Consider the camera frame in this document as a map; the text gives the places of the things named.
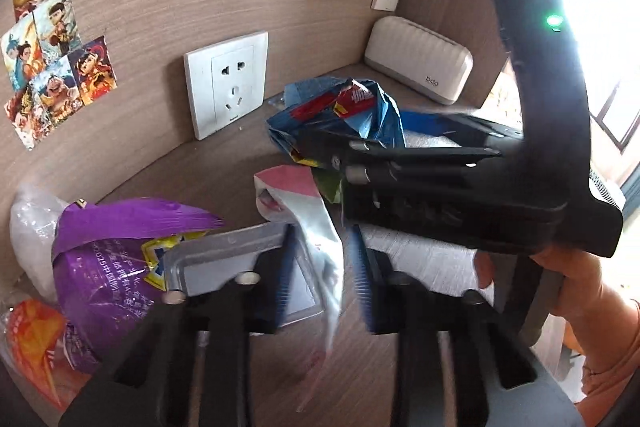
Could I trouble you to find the clear plastic bag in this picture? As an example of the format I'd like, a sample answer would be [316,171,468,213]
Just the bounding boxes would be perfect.
[9,184,71,303]

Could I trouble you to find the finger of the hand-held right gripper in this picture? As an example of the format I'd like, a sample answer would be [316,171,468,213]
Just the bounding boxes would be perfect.
[295,109,523,170]
[342,159,481,196]

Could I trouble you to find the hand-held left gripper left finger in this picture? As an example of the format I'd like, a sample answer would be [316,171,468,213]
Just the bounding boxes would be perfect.
[59,222,301,427]

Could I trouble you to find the dark window frame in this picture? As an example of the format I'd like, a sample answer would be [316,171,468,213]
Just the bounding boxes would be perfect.
[587,77,640,155]

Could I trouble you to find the person's right forearm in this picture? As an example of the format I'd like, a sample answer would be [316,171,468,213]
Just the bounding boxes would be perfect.
[570,299,640,427]

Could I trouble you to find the blue snack bag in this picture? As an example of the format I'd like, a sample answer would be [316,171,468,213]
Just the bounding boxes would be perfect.
[266,77,407,168]

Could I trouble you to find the cream ribbed desktop bin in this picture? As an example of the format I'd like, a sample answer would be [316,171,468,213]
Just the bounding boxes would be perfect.
[364,16,474,105]

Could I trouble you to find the white pink plastic bag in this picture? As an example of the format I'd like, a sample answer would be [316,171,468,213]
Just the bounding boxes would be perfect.
[253,164,346,358]

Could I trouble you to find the group of cartoon stickers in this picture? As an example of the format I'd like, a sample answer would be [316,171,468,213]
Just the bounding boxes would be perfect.
[0,0,118,151]

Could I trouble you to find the purple snack bag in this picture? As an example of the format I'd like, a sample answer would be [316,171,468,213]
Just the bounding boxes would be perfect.
[51,198,226,373]

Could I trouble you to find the person's right hand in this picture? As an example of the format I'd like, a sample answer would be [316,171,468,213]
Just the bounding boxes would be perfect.
[472,249,626,323]

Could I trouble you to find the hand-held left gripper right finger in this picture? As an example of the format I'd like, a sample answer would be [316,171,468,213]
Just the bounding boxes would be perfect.
[350,224,583,427]

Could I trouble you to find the orange snack packet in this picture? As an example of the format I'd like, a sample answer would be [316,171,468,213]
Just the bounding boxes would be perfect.
[0,297,91,413]

